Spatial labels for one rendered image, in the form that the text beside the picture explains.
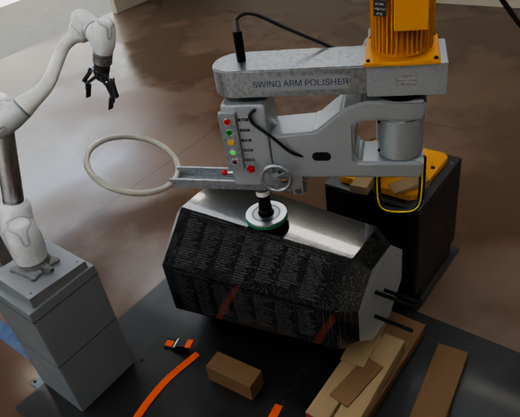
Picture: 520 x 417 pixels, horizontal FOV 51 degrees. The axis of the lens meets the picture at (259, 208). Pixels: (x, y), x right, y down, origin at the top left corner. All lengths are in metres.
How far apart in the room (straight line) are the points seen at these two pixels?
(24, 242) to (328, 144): 1.50
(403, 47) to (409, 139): 0.40
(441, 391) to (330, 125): 1.50
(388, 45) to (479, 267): 2.01
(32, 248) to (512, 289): 2.76
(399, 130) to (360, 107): 0.20
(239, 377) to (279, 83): 1.59
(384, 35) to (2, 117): 1.62
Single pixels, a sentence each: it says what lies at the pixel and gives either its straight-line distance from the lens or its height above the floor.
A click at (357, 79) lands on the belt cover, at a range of 2.25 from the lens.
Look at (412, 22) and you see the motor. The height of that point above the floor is 1.89.
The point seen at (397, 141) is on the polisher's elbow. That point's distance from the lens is 2.39.
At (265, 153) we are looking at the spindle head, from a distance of 2.47.
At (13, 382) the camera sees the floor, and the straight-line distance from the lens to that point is 3.76.
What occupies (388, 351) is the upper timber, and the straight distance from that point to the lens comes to 3.06.
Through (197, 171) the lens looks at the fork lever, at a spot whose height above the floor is 1.12.
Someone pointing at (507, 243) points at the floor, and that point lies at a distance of 4.05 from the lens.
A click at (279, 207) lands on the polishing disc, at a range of 2.83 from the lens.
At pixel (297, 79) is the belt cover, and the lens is 2.27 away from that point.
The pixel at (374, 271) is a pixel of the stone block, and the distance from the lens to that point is 2.64.
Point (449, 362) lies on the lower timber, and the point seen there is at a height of 0.08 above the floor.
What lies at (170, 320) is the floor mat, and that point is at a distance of 3.63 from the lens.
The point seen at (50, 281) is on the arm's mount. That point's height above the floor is 0.86.
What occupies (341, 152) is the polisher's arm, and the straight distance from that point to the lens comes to 2.42.
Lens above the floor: 2.57
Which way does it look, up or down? 36 degrees down
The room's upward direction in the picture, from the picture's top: 10 degrees counter-clockwise
